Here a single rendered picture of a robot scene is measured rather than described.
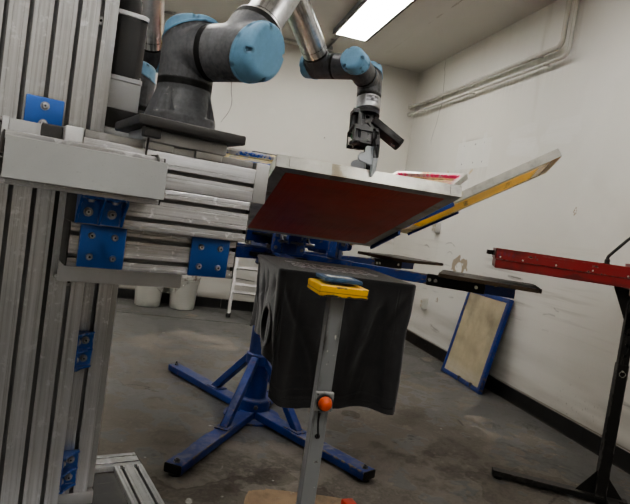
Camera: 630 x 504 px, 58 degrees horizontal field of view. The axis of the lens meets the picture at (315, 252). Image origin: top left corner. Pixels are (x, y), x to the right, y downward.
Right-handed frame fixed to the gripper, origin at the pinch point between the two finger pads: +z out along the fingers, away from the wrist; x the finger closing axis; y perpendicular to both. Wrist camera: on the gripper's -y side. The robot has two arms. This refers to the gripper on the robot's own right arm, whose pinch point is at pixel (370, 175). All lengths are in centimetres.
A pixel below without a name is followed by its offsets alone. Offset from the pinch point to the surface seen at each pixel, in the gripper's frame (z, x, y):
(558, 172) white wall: -92, -168, -200
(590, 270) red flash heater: 7, -48, -120
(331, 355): 54, 10, 11
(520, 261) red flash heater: 3, -62, -95
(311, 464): 82, 2, 12
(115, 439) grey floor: 95, -131, 67
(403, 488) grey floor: 105, -93, -58
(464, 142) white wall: -165, -299, -200
